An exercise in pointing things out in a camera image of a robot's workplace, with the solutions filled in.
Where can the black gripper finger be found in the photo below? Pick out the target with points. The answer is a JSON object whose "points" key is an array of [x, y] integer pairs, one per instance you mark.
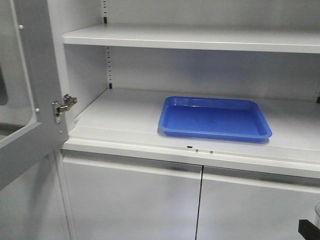
{"points": [[308, 230]]}

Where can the blue plastic tray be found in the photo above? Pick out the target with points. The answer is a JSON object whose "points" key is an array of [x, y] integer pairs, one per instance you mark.
{"points": [[214, 118]]}

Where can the metal door hinge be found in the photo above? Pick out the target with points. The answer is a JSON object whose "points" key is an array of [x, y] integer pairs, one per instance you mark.
{"points": [[59, 109]]}

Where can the upper cabinet shelf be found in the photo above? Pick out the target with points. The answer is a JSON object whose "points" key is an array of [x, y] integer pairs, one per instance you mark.
{"points": [[192, 38]]}

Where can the glass cabinet door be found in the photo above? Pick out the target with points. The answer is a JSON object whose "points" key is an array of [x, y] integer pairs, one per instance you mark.
{"points": [[30, 89]]}

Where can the right lower cabinet door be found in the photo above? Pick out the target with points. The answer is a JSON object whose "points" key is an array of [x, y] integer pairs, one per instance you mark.
{"points": [[248, 205]]}

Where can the left lower cabinet door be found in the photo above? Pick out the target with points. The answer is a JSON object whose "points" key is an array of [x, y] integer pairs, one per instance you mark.
{"points": [[123, 198]]}

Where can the clear glass beaker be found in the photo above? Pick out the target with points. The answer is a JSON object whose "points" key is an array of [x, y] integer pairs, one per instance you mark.
{"points": [[317, 215]]}

